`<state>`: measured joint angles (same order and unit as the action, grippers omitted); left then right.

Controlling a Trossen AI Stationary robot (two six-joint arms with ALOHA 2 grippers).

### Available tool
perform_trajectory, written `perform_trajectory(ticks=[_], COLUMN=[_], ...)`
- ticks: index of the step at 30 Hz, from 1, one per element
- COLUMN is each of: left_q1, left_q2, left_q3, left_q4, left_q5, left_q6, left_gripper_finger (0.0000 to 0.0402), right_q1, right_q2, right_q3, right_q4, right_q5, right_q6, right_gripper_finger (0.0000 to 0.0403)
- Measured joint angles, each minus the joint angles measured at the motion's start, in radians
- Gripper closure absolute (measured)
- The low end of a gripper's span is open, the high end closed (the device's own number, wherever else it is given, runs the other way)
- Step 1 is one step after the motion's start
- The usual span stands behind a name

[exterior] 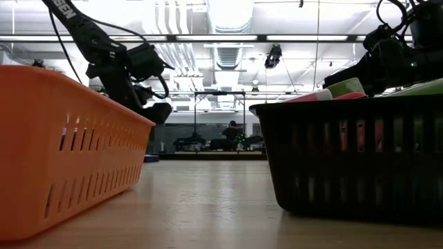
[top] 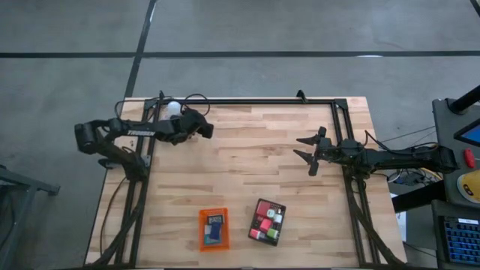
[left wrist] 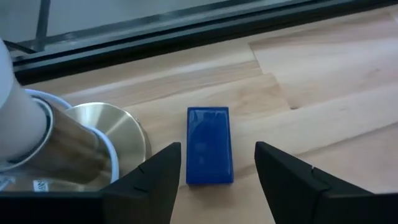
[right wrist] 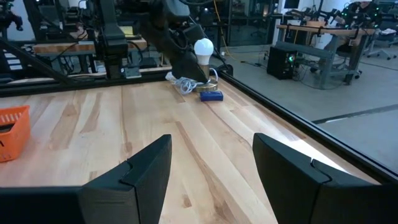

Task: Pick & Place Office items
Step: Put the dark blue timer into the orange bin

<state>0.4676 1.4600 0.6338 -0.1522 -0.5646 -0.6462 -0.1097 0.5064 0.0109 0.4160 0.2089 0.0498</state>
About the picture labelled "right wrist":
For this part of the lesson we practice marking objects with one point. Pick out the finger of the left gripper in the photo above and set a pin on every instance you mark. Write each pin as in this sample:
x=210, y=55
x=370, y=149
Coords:
x=191, y=68

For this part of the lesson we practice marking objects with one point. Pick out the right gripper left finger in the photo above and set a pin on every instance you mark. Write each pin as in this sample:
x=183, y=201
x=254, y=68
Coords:
x=109, y=199

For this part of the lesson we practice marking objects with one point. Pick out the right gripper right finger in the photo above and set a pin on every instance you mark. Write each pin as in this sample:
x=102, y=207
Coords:
x=304, y=193

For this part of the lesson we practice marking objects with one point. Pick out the orange plastic basket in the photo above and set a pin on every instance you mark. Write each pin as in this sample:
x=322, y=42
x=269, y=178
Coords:
x=15, y=137

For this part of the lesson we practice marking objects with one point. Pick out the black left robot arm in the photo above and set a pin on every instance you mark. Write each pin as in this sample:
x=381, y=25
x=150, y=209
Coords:
x=112, y=37

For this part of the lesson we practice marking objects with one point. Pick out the black background robot arm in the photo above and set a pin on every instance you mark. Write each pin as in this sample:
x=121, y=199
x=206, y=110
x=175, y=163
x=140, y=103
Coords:
x=360, y=14

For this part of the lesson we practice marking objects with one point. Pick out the white light bulb on base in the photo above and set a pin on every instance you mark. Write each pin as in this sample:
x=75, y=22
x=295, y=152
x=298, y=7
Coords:
x=204, y=49

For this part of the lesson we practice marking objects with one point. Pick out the dark blue small case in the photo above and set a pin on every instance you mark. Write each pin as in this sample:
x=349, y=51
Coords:
x=211, y=96

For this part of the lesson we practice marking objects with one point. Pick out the silver mounting plate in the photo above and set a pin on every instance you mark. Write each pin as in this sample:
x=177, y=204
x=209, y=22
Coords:
x=132, y=72

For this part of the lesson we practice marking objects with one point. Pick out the black computer tower green light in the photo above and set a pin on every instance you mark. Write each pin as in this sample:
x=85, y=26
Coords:
x=281, y=62

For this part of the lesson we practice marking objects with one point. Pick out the wooden background workbench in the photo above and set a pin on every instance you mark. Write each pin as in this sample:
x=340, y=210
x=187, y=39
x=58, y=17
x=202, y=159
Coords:
x=326, y=31
x=62, y=48

